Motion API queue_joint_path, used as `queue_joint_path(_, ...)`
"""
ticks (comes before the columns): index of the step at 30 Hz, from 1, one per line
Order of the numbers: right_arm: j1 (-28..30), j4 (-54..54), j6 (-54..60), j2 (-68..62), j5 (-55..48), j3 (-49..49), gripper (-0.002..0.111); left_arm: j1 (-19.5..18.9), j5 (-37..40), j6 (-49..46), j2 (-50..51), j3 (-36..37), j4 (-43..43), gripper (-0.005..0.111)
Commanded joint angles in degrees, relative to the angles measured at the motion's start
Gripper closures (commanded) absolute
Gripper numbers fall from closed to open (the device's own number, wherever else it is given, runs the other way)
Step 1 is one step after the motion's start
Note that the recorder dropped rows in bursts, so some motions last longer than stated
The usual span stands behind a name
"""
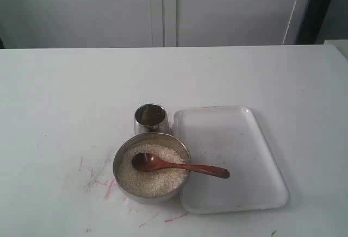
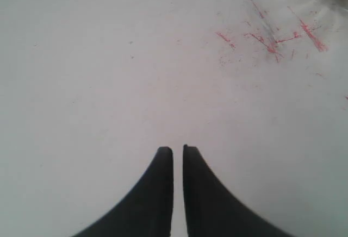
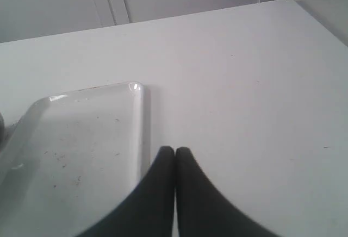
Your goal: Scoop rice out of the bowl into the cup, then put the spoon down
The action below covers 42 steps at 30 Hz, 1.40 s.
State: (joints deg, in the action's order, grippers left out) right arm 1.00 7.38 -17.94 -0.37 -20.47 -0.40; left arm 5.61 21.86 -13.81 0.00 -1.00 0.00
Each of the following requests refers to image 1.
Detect brown wooden spoon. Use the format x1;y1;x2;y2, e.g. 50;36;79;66
132;153;230;179

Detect small steel cup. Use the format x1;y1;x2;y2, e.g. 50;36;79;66
134;103;170;135

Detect large steel rice bowl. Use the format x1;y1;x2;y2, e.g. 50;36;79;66
113;133;191;204

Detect white uncooked rice grains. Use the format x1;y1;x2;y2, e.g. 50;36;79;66
118;144;187;198

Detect white rectangular plastic tray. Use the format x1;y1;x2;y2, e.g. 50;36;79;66
172;105;289;214

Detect white cabinet doors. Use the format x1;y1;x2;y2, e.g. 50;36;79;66
1;0;309;48

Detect dark vertical post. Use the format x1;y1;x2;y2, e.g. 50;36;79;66
295;0;331;45

